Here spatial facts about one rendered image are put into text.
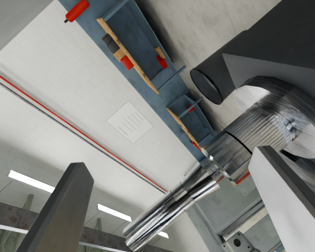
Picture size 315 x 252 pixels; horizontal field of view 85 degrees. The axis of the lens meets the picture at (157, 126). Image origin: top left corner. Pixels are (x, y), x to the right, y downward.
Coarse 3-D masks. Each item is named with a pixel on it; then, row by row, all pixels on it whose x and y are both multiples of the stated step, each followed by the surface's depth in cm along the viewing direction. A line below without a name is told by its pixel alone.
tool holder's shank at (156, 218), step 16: (208, 160) 16; (192, 176) 16; (208, 176) 15; (224, 176) 16; (176, 192) 16; (192, 192) 16; (208, 192) 16; (160, 208) 16; (176, 208) 16; (128, 224) 17; (144, 224) 16; (160, 224) 16; (128, 240) 16; (144, 240) 16
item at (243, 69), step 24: (288, 0) 16; (312, 0) 14; (264, 24) 16; (288, 24) 14; (312, 24) 13; (240, 48) 16; (264, 48) 14; (288, 48) 13; (312, 48) 11; (240, 72) 17; (264, 72) 14; (288, 72) 12; (312, 72) 11; (240, 96) 18; (264, 96) 14; (288, 96) 12; (312, 96) 12; (288, 120) 14; (312, 120) 12; (288, 144) 17; (312, 144) 14; (312, 168) 18
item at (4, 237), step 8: (24, 208) 453; (96, 224) 633; (0, 232) 437; (8, 232) 431; (16, 232) 467; (0, 240) 423; (8, 240) 440; (16, 240) 384; (0, 248) 406; (8, 248) 427; (16, 248) 372; (80, 248) 586; (88, 248) 589; (96, 248) 641
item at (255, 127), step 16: (256, 112) 15; (272, 112) 14; (224, 128) 17; (240, 128) 15; (256, 128) 14; (272, 128) 14; (288, 128) 14; (224, 144) 15; (240, 144) 14; (256, 144) 14; (272, 144) 14; (240, 160) 14
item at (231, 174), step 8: (208, 144) 16; (208, 152) 15; (216, 152) 15; (216, 160) 15; (224, 160) 15; (224, 168) 14; (232, 168) 14; (232, 176) 14; (240, 176) 15; (232, 184) 15
